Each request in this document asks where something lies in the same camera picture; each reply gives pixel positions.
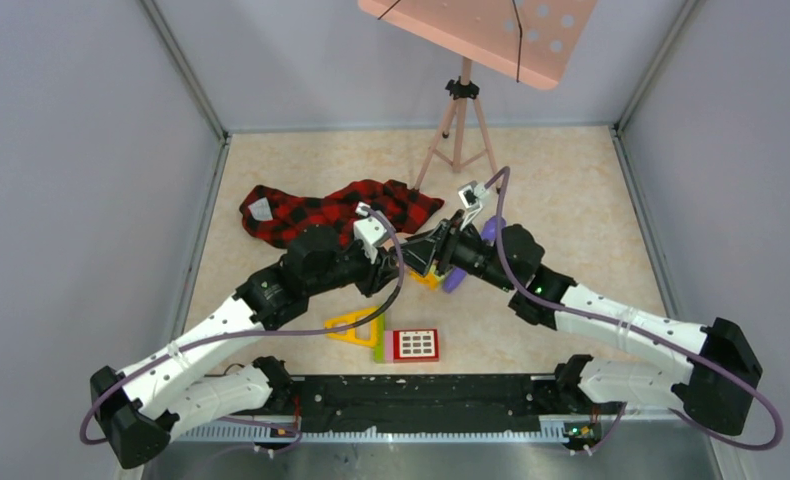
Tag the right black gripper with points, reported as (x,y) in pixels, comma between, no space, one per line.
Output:
(440,243)

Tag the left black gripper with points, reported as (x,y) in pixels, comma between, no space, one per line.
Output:
(379,274)

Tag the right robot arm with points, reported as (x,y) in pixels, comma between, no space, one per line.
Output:
(707,372)

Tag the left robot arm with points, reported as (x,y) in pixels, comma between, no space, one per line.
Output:
(147,405)

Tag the purple toy microphone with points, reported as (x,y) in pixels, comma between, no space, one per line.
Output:
(488,233)

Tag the yellow triangle toy piece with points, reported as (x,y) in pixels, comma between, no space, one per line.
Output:
(349,328)

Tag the red window toy block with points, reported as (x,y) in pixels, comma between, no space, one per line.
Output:
(411,346)

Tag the green toy plate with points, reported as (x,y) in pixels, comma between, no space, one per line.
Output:
(379,331)

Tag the red black plaid shirt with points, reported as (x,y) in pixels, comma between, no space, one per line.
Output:
(276,217)

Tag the pink music stand tripod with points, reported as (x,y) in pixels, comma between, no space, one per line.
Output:
(448,141)

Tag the pink perforated stand tray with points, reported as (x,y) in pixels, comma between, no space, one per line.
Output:
(530,41)

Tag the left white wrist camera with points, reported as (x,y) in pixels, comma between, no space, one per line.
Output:
(370,231)

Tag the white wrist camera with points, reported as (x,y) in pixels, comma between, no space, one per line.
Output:
(472,196)
(370,231)

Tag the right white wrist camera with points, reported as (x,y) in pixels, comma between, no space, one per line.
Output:
(472,196)

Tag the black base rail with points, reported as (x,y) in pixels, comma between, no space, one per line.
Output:
(427,404)

